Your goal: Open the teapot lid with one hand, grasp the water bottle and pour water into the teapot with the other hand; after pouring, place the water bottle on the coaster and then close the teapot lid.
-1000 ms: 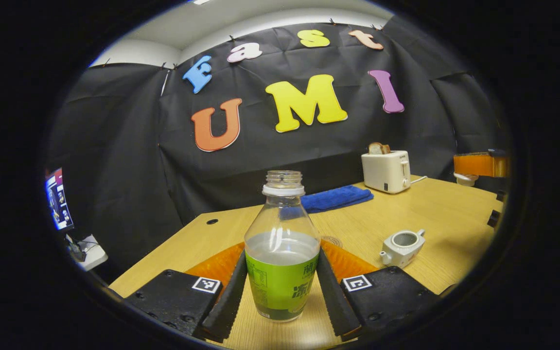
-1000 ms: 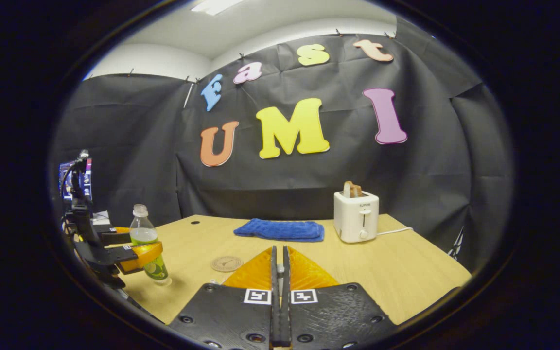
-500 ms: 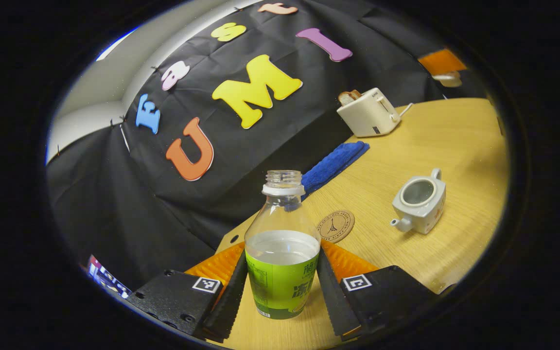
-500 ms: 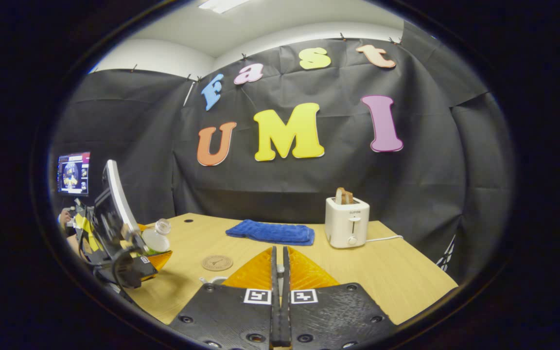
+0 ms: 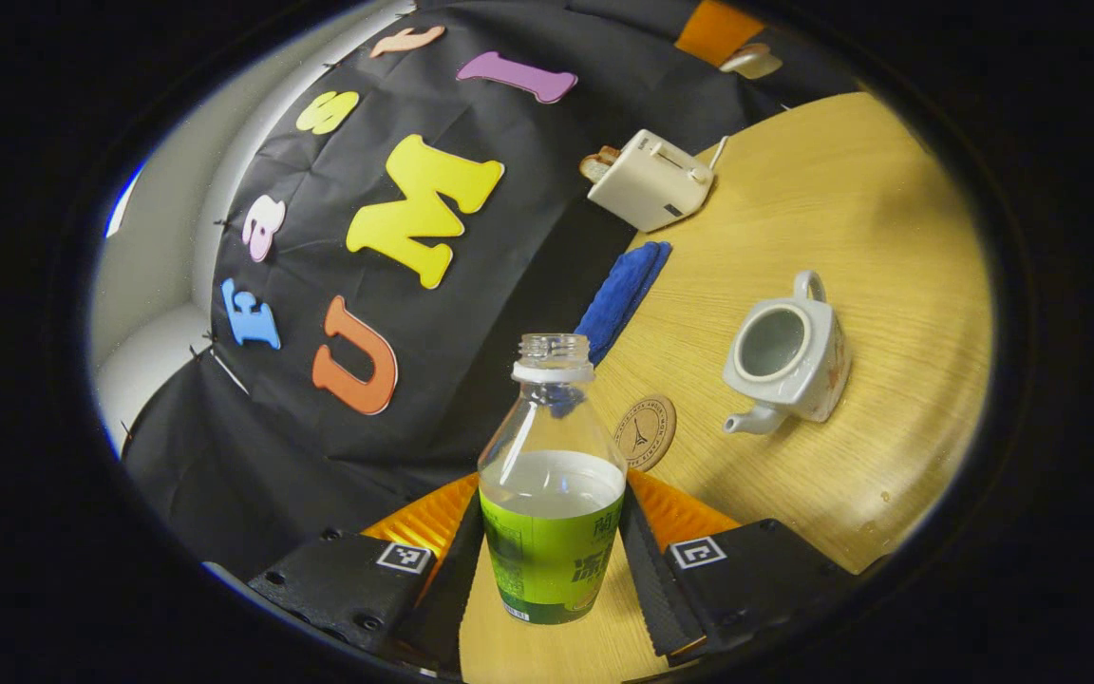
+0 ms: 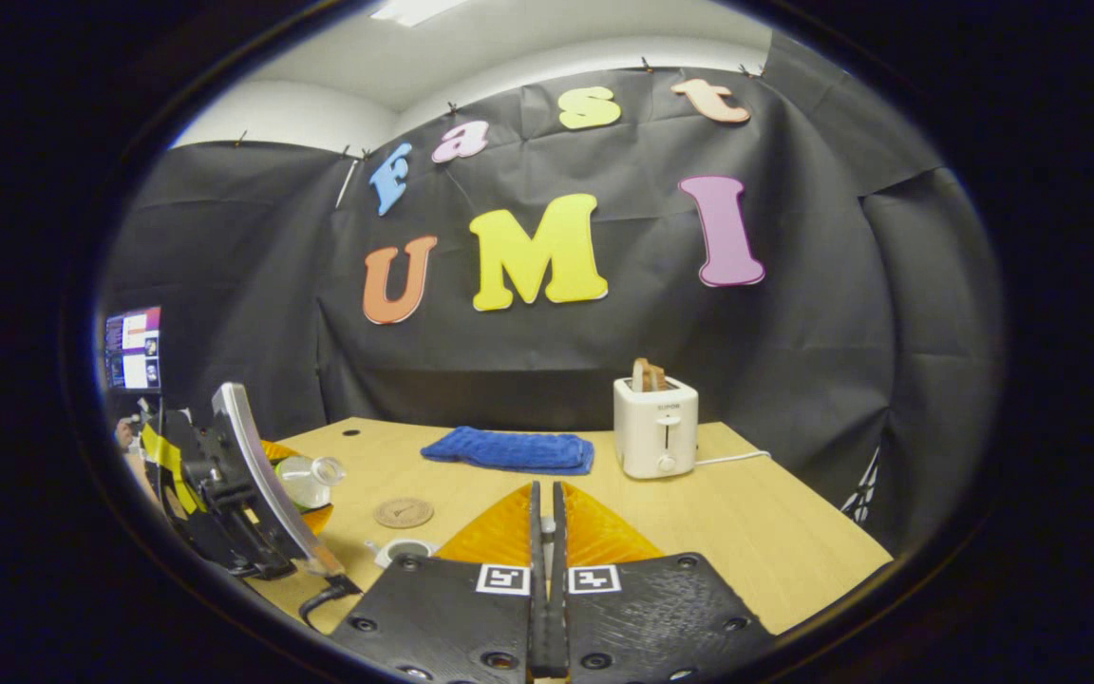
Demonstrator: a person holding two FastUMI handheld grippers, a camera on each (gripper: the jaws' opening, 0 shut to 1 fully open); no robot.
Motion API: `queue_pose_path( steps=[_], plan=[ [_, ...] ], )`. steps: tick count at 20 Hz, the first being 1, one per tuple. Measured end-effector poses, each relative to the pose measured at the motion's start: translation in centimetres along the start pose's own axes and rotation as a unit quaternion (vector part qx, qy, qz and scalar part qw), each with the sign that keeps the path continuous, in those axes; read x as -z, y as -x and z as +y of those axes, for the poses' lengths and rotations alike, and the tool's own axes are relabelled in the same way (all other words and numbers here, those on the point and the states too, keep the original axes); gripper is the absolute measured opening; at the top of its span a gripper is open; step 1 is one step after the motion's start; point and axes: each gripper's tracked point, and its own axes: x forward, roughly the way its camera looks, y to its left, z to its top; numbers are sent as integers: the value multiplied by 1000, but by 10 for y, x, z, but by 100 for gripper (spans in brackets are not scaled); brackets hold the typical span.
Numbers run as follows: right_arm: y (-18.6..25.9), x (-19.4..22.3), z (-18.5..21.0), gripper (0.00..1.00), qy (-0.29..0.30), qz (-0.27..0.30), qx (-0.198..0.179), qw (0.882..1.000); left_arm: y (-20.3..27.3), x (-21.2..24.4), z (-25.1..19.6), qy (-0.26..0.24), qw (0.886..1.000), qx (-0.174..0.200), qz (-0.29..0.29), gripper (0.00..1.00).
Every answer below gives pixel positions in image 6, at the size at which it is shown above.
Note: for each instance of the green label water bottle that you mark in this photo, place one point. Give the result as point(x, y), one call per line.
point(305, 480)

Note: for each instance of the white teacup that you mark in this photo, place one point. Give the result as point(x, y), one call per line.
point(403, 548)

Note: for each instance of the white toaster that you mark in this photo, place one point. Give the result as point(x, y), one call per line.
point(656, 432)

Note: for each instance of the round wooden coaster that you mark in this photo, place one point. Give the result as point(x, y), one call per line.
point(403, 513)

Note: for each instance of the toast slice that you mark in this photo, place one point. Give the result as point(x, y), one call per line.
point(640, 375)
point(659, 378)

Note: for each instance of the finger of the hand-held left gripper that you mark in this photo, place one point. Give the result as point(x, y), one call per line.
point(317, 518)
point(279, 450)

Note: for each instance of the computer monitor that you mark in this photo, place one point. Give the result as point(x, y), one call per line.
point(134, 347)

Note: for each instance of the blue towel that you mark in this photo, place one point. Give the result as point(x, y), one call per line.
point(509, 449)

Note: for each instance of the black backdrop cloth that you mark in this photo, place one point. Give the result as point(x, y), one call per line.
point(604, 342)

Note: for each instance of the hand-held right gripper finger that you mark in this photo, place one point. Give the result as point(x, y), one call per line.
point(558, 617)
point(537, 617)

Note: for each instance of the white metal rack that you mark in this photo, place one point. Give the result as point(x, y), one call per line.
point(862, 489)

